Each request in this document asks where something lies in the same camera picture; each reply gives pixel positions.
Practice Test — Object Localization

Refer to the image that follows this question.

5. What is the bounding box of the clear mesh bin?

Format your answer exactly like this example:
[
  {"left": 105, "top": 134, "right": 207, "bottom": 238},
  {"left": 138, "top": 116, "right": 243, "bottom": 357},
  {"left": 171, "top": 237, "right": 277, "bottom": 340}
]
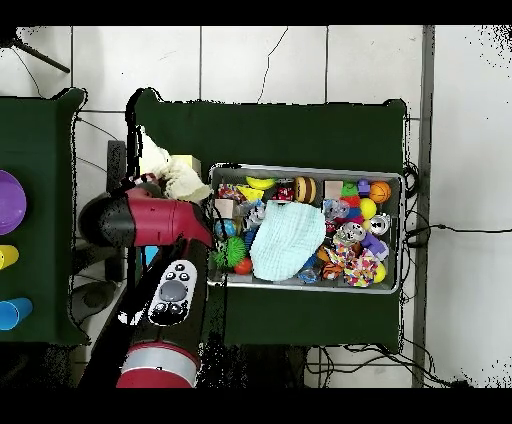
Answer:
[{"left": 206, "top": 163, "right": 405, "bottom": 296}]

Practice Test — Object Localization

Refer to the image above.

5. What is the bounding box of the green spiky ball with eyes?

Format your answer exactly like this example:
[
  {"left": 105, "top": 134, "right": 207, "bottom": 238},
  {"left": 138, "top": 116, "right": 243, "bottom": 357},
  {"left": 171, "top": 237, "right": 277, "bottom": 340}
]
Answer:
[{"left": 211, "top": 236, "right": 248, "bottom": 269}]

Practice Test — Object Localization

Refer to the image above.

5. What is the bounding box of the yellow cheese wedge toy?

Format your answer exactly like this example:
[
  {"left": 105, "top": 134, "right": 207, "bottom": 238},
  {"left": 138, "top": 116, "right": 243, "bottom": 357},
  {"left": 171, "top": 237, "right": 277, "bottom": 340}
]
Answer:
[{"left": 236, "top": 185, "right": 265, "bottom": 204}]

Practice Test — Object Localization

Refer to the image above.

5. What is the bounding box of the dark green tablecloth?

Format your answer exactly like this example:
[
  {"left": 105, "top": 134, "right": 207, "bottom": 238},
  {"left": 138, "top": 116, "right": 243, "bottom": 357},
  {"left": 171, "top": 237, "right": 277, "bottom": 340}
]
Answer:
[{"left": 126, "top": 87, "right": 409, "bottom": 353}]

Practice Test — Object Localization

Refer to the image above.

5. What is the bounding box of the wooden box with three holes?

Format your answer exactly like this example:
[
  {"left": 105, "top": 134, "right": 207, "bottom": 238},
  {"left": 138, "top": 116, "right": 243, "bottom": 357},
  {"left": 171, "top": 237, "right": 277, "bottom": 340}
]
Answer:
[{"left": 139, "top": 154, "right": 208, "bottom": 269}]

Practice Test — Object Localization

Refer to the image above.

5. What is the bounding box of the blue cup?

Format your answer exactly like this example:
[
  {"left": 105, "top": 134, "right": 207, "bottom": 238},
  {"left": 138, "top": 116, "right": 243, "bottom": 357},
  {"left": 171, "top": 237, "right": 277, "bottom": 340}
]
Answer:
[{"left": 0, "top": 297, "right": 34, "bottom": 332}]

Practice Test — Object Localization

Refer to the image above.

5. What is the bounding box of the yellow cup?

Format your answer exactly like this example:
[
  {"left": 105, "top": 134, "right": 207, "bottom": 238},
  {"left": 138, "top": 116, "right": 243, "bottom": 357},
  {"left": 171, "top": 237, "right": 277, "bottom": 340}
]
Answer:
[{"left": 0, "top": 244, "right": 21, "bottom": 271}]

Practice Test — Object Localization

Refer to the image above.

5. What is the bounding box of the mint green muslin cloth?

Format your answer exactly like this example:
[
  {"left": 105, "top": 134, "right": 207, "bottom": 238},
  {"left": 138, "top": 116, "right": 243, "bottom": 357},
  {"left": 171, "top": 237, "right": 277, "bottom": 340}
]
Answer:
[{"left": 250, "top": 200, "right": 327, "bottom": 283}]

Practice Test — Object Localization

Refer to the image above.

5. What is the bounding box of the black tripod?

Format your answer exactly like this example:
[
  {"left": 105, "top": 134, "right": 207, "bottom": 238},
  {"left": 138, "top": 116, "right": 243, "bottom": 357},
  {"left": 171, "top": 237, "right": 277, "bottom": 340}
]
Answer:
[{"left": 0, "top": 27, "right": 72, "bottom": 75}]

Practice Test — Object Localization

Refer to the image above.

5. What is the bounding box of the purple plate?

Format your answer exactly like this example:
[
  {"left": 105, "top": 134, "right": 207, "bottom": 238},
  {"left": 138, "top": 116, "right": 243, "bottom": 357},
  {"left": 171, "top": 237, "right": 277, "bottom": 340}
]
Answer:
[{"left": 0, "top": 169, "right": 29, "bottom": 237}]

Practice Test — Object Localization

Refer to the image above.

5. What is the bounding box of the plain wooden block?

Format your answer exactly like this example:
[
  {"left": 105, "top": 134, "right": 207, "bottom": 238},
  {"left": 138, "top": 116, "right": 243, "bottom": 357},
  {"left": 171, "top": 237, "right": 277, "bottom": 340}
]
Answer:
[{"left": 213, "top": 197, "right": 238, "bottom": 220}]

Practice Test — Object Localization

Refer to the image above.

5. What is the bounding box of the cream muslin cloth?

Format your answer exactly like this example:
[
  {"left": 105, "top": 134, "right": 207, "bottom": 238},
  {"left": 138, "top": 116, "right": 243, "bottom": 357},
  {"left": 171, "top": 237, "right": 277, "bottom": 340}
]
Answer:
[{"left": 137, "top": 131, "right": 213, "bottom": 206}]

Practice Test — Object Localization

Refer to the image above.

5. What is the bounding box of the dark green side table cloth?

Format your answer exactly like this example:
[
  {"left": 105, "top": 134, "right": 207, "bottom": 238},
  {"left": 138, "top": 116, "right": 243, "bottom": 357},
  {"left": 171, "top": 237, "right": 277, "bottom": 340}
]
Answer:
[{"left": 0, "top": 87, "right": 89, "bottom": 347}]

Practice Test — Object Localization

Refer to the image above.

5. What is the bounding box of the blue globe ball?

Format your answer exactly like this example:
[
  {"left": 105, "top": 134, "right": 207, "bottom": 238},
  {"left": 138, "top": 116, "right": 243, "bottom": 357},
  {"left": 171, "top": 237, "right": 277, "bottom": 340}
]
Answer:
[{"left": 215, "top": 219, "right": 239, "bottom": 240}]

